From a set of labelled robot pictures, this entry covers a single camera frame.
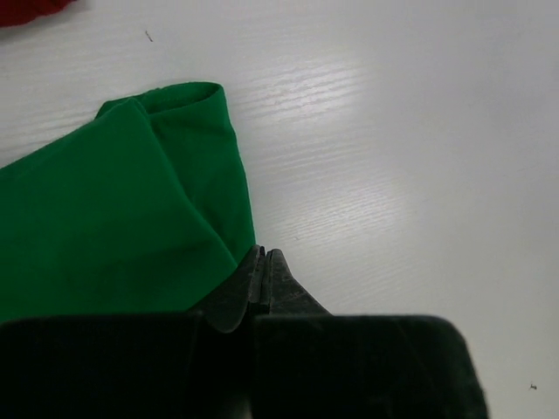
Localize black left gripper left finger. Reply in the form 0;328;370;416
1;246;265;418

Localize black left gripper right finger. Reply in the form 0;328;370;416
251;250;487;418

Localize green t shirt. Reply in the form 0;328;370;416
1;82;256;321

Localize dark red t shirt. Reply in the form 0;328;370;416
0;0;73;28

